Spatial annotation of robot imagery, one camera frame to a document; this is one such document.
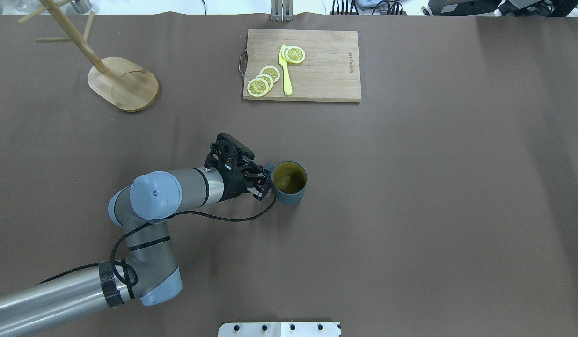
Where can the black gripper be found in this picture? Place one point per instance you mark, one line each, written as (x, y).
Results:
(233, 186)

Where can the blue mug yellow inside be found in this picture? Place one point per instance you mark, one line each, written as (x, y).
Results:
(290, 179)

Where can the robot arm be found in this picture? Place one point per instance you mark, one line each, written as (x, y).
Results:
(150, 272)

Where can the wooden cup storage rack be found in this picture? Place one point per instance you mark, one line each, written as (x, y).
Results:
(126, 85)

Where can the lower lemon slice of row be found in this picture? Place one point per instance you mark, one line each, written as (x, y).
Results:
(258, 87)

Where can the lemon slice of row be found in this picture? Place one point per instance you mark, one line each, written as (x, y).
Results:
(267, 78)
(258, 87)
(271, 71)

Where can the yellow plastic knife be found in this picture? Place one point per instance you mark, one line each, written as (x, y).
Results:
(287, 86)

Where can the middle lemon slice of row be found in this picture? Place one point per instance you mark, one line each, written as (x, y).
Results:
(267, 78)

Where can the upper lemon slice of row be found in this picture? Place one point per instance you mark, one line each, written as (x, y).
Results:
(271, 71)

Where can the wooden cutting board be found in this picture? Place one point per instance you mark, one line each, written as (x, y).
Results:
(329, 73)

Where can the lemon slice under knife tip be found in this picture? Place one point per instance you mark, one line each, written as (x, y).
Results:
(293, 54)

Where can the brown table mat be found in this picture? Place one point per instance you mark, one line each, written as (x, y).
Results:
(443, 204)

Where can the small metal weight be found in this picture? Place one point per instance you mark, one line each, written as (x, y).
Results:
(81, 6)

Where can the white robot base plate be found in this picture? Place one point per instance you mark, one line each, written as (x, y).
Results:
(280, 329)

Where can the aluminium frame post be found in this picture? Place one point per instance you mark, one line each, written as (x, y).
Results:
(282, 10)

